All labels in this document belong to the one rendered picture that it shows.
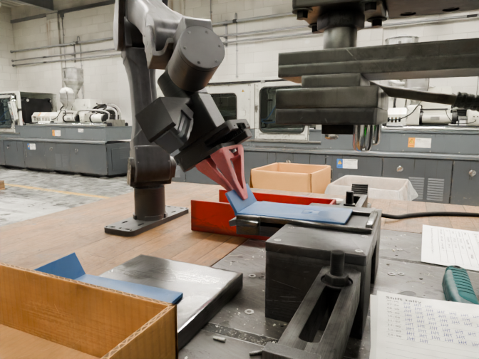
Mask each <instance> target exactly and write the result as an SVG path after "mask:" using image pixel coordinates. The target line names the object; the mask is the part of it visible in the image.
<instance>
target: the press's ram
mask: <svg viewBox="0 0 479 359"><path fill-rule="evenodd" d="M364 26H365V15H364V14H363V13H361V12H358V11H356V10H353V9H351V10H339V11H329V12H327V13H325V14H323V15H321V16H319V17H318V19H317V31H320V32H322V33H324V40H323V49H321V50H311V51H293V52H283V53H278V78H282V79H285V80H288V81H291V82H294V83H301V84H302V88H286V89H276V111H275V124H277V125H321V133H322V134H325V139H326V140H336V139H338V135H353V140H352V145H353V149H354V150H355V151H357V152H368V151H369V150H371V148H372V146H373V145H377V144H379V143H380V141H381V130H382V124H384V123H387V122H388V102H389V96H388V95H387V94H386V93H385V92H384V91H383V90H382V89H381V88H380V87H379V86H378V85H370V82H369V80H404V79H422V78H458V77H476V76H479V38H462V39H453V40H443V41H425V42H415V43H397V44H387V45H377V46H359V47H357V32H358V31H359V30H361V29H363V28H364Z"/></svg>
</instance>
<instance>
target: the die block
mask: <svg viewBox="0 0 479 359"><path fill-rule="evenodd" d="M380 233H381V220H380V222H379V225H378V229H377V232H376V236H375V239H374V242H373V246H372V248H371V252H370V255H369V259H368V262H367V265H366V266H360V265H356V264H347V263H344V267H349V268H353V269H356V270H357V271H359V272H361V283H360V296H359V304H358V308H357V310H356V315H355V318H354V322H353V325H352V328H351V332H350V335H349V337H352V338H358V339H362V337H363V333H364V327H365V324H366V318H367V314H368V311H369V294H370V283H375V279H376V273H377V270H378V257H379V245H380ZM323 266H330V261H327V260H323V259H314V258H309V257H304V256H295V255H290V254H281V253H277V252H271V251H266V261H265V317H266V318H271V319H274V320H278V321H284V322H287V323H289V322H290V321H291V319H292V318H293V316H294V314H295V313H296V311H297V309H298V307H299V306H300V304H301V303H302V301H303V300H304V297H305V296H306V294H307V292H308V291H309V289H310V288H311V285H312V284H313V282H314V281H315V279H316V277H317V276H318V274H319V272H320V271H321V269H322V267H323ZM328 312H329V307H328V308H327V310H326V313H325V315H324V317H323V320H322V322H321V324H320V326H319V329H318V330H321V331H325V328H326V325H327V323H328Z"/></svg>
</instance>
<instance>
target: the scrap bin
mask: <svg viewBox="0 0 479 359"><path fill-rule="evenodd" d="M227 192H228V191H227V190H226V189H219V202H211V201H203V200H196V199H191V200H190V204H191V230H193V231H203V232H208V233H213V234H223V235H229V236H238V237H244V238H249V239H258V240H264V241H266V240H268V239H269V238H270V237H268V236H260V235H259V236H256V235H245V234H237V233H236V226H232V227H231V226H230V225H229V220H231V219H233V218H235V217H236V216H235V212H234V210H233V208H232V207H231V205H230V203H229V201H228V199H227V198H226V196H225V193H227ZM252 193H253V195H254V197H255V199H256V200H257V201H258V202H261V201H268V202H276V203H284V204H301V205H310V204H311V203H320V204H334V205H336V199H328V198H319V197H303V196H294V195H286V194H270V193H261V192H252Z"/></svg>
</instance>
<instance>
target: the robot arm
mask: <svg viewBox="0 0 479 359"><path fill-rule="evenodd" d="M124 17H125V18H124ZM113 40H114V46H115V50H116V51H120V52H121V58H123V65H124V66H125V70H126V73H127V77H128V82H129V89H130V104H131V113H132V135H131V140H130V157H129V158H128V171H127V184H128V185H129V186H130V187H132V188H133V191H134V207H135V212H133V216H132V217H129V218H127V219H124V220H121V221H119V222H115V223H113V224H109V225H107V226H104V232H105V233H108V234H116V235H121V236H136V235H138V234H141V233H143V232H144V231H147V230H150V229H152V228H155V227H157V226H160V225H161V224H164V223H166V222H169V221H171V220H174V219H176V218H178V217H181V216H183V215H185V214H188V213H189V208H187V207H175V206H169V205H165V185H164V184H171V180H172V177H175V170H176V164H177V166H180V167H181V169H182V170H183V172H187V171H189V170H191V169H192V168H194V167H196V168H197V170H199V171H200V172H201V173H203V174H204V175H206V176H208V177H209V178H210V179H212V180H214V181H215V182H216V183H218V184H219V185H221V186H222V187H224V188H225V189H226V190H227V191H228V192H229V191H231V190H233V189H234V190H235V191H236V193H238V195H239V196H240V197H241V198H242V200H246V199H247V198H248V194H247V188H246V183H245V179H244V150H243V146H242V145H241V143H243V142H244V141H246V140H248V139H249V138H251V137H252V134H251V132H250V130H249V128H250V125H249V123H248V122H247V119H236V120H227V121H226V122H225V121H224V119H223V117H222V115H221V114H220V112H219V110H218V108H217V106H216V105H215V102H214V100H213V99H212V97H211V95H210V94H209V93H208V92H207V89H206V88H205V86H206V85H207V84H208V83H209V81H210V79H211V78H212V77H213V75H214V74H215V72H216V70H217V69H218V67H219V66H220V64H221V62H222V61H223V59H224V57H225V47H224V45H223V42H222V41H221V39H220V37H219V36H218V35H217V34H216V33H215V32H214V31H213V28H212V22H211V20H208V19H197V18H191V17H190V16H183V15H182V14H179V13H178V12H175V11H172V10H171V9H169V8H168V0H115V14H114V22H113ZM156 69H158V70H165V71H164V73H163V74H162V75H161V76H160V77H159V78H158V80H157V84H158V86H159V88H160V89H161V91H162V93H163V95H164V97H162V96H160V97H158V96H157V88H156V78H155V73H156ZM177 149H178V150H179V151H180V152H179V153H178V154H177V155H176V156H174V157H171V156H170V154H171V153H172V152H174V151H176V150H177ZM230 160H231V161H232V163H233V166H234V169H235V171H234V169H233V167H232V163H231V161H230ZM217 168H218V169H220V171H221V172H222V173H221V172H220V171H219V170H218V169H217ZM235 173H236V174H235ZM222 174H223V175H224V176H225V177H224V176H223V175H222Z"/></svg>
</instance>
